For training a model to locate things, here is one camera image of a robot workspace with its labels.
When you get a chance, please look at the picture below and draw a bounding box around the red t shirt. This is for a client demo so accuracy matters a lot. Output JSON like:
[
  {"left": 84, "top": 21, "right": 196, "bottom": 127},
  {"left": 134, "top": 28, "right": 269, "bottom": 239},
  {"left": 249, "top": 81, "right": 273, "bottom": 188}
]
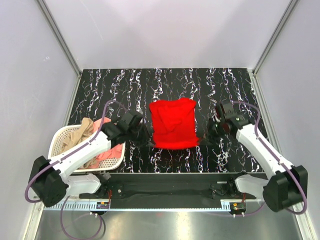
[{"left": 149, "top": 98, "right": 199, "bottom": 150}]

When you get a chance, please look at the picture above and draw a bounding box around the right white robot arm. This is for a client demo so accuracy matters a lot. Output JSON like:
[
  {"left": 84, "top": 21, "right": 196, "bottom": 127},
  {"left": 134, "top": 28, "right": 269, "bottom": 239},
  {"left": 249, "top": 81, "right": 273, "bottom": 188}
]
[{"left": 207, "top": 101, "right": 308, "bottom": 215}]

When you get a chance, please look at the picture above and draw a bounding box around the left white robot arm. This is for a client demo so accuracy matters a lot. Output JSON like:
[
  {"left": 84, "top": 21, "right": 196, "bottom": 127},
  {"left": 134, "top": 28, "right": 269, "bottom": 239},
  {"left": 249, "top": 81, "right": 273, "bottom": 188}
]
[{"left": 24, "top": 111, "right": 150, "bottom": 207}]

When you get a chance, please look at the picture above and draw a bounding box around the pink t shirt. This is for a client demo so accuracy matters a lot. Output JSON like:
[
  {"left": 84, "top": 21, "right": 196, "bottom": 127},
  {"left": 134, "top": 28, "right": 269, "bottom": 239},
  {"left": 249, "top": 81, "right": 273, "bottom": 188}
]
[{"left": 93, "top": 117, "right": 123, "bottom": 163}]

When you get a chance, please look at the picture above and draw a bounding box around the beige t shirt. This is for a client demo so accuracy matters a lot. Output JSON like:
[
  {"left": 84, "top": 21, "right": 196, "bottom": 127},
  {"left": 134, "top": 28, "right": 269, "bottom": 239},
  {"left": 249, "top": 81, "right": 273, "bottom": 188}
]
[{"left": 59, "top": 117, "right": 99, "bottom": 154}]

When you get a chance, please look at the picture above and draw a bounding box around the white plastic laundry basket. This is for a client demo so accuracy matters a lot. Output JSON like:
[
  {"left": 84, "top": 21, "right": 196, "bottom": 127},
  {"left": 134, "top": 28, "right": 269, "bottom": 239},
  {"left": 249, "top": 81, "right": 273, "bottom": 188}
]
[{"left": 48, "top": 124, "right": 126, "bottom": 173}]

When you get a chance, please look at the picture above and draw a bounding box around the left small electronics board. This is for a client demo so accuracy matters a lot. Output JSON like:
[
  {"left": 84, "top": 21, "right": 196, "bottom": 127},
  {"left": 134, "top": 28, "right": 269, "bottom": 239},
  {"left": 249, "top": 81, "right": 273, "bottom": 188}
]
[{"left": 96, "top": 201, "right": 110, "bottom": 209}]

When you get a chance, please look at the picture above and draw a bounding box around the small electronics board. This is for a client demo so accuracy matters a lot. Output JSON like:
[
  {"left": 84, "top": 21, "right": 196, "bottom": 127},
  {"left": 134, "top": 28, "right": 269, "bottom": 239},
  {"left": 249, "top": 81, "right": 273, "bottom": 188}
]
[
  {"left": 96, "top": 201, "right": 110, "bottom": 209},
  {"left": 230, "top": 202, "right": 247, "bottom": 212}
]

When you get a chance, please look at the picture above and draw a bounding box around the right small electronics board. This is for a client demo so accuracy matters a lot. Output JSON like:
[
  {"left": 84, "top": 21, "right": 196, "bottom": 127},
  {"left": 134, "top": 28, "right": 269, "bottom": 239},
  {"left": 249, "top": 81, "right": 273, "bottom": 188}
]
[{"left": 230, "top": 202, "right": 247, "bottom": 212}]

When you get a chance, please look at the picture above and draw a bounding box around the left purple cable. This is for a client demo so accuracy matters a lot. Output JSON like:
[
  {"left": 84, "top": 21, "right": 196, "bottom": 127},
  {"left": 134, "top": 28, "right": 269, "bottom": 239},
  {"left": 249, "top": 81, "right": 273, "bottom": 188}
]
[{"left": 24, "top": 99, "right": 128, "bottom": 240}]

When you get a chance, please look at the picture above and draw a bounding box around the front aluminium rail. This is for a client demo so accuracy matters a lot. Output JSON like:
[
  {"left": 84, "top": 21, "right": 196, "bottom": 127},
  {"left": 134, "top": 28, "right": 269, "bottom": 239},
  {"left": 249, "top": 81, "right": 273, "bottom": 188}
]
[{"left": 32, "top": 181, "right": 306, "bottom": 212}]

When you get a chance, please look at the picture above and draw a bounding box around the left aluminium frame post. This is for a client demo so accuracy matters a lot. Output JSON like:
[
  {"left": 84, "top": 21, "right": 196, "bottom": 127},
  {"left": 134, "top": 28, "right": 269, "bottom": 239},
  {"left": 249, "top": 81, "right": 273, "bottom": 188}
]
[{"left": 34, "top": 0, "right": 83, "bottom": 76}]

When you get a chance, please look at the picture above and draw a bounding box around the aluminium frame post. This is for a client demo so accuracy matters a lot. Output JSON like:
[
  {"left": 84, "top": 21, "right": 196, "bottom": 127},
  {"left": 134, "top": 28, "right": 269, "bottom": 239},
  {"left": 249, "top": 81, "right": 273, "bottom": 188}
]
[
  {"left": 252, "top": 0, "right": 300, "bottom": 76},
  {"left": 34, "top": 0, "right": 83, "bottom": 76}
]

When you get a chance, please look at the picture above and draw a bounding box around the right aluminium frame post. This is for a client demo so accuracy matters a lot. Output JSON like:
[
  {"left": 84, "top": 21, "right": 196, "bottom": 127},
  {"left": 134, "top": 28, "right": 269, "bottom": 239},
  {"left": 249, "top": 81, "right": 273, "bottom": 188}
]
[{"left": 252, "top": 0, "right": 300, "bottom": 76}]

